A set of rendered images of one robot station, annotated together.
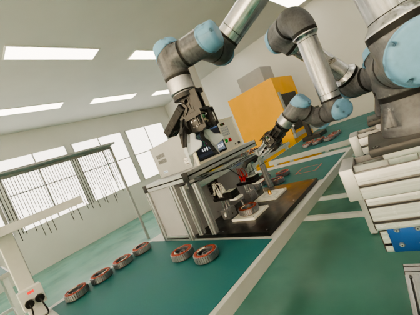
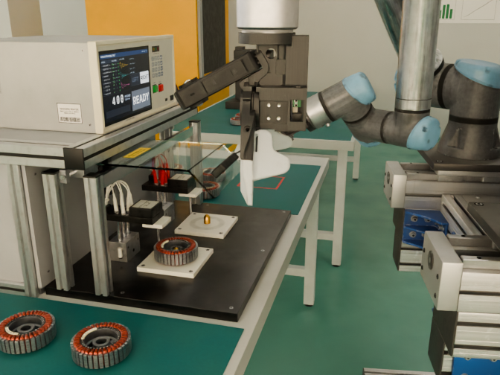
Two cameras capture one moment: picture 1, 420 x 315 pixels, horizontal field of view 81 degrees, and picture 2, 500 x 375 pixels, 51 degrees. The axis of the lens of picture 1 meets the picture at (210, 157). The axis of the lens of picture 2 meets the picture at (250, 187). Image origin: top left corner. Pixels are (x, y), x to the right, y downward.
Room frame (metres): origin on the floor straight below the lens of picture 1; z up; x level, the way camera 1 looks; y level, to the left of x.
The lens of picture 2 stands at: (0.14, 0.34, 1.37)
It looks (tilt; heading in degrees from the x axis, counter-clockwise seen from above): 18 degrees down; 331
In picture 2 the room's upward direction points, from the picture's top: straight up
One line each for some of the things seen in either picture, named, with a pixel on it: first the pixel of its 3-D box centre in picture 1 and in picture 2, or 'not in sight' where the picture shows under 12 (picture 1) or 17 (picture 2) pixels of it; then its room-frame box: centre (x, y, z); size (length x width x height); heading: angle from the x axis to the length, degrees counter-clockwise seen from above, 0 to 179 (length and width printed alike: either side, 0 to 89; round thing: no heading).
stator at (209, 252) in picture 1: (205, 254); (101, 344); (1.03, 0.17, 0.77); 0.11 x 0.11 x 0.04
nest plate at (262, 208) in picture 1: (250, 213); (176, 259); (1.29, -0.09, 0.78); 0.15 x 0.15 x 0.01; 46
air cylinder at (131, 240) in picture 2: (229, 212); (124, 245); (1.39, 0.02, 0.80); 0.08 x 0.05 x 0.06; 136
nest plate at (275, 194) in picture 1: (270, 195); (207, 225); (1.47, -0.25, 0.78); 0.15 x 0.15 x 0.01; 46
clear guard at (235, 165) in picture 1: (228, 170); (165, 164); (1.28, -0.06, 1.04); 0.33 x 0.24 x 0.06; 46
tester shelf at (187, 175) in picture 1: (202, 165); (79, 123); (1.60, 0.06, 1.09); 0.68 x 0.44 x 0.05; 136
